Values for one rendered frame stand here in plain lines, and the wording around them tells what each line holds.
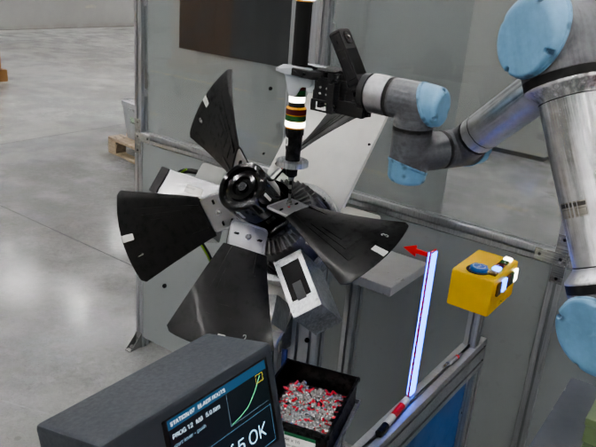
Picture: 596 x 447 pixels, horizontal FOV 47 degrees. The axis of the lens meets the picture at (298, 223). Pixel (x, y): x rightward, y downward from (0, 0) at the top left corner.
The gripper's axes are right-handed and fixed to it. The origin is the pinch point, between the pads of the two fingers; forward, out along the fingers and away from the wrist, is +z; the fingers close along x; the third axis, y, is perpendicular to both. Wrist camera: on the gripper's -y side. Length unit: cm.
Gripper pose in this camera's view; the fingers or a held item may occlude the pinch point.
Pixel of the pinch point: (288, 65)
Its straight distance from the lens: 146.0
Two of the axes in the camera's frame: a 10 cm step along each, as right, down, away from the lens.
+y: -0.8, 9.3, 3.6
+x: 5.9, -2.5, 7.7
